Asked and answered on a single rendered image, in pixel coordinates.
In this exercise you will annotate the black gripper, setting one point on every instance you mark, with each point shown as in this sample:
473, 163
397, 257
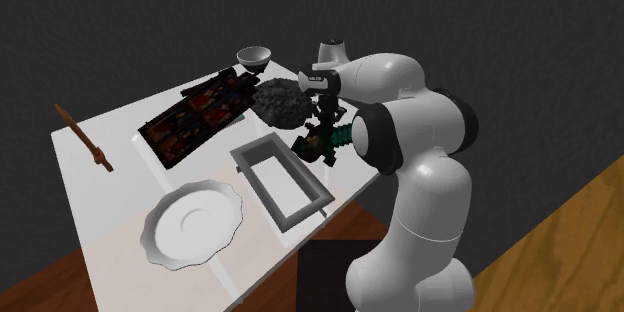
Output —
327, 106

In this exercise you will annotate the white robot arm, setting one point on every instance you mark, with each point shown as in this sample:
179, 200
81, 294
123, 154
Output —
424, 194

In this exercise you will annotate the green pixel sword toy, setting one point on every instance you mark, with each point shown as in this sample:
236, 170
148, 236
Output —
312, 147

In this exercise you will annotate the dark grey lumpy ball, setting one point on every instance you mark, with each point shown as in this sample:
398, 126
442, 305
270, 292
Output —
280, 104

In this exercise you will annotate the white bowl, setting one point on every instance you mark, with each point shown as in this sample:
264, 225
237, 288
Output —
253, 56

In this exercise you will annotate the grey rectangular tray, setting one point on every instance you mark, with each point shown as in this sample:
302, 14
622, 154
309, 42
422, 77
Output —
322, 197

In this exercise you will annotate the dark tray with red compartments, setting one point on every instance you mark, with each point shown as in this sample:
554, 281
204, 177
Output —
195, 118

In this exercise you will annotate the dark robot stand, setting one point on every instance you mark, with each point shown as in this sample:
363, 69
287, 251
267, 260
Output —
322, 272

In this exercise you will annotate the white scalloped plate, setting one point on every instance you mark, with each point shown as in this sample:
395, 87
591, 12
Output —
195, 225

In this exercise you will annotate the white table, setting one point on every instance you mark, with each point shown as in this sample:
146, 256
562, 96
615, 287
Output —
122, 179

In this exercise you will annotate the brown wooden stick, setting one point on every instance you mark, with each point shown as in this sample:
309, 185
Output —
83, 138

